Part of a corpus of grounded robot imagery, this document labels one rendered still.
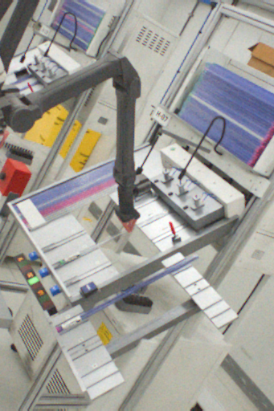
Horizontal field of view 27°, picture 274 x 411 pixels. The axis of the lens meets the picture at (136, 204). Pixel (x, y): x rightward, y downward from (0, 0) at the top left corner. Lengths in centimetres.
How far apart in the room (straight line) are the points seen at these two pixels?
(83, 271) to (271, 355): 196
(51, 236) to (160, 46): 158
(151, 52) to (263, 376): 211
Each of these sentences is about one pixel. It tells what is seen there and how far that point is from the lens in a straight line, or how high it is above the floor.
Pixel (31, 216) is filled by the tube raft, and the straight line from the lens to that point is 238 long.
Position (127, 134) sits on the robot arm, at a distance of 192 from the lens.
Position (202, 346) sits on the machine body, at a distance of 255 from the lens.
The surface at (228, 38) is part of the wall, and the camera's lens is 475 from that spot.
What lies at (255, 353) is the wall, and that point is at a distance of 385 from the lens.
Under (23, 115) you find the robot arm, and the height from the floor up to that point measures 125.
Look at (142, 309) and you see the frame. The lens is 241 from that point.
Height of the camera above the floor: 159
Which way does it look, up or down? 14 degrees down
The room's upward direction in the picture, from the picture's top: 30 degrees clockwise
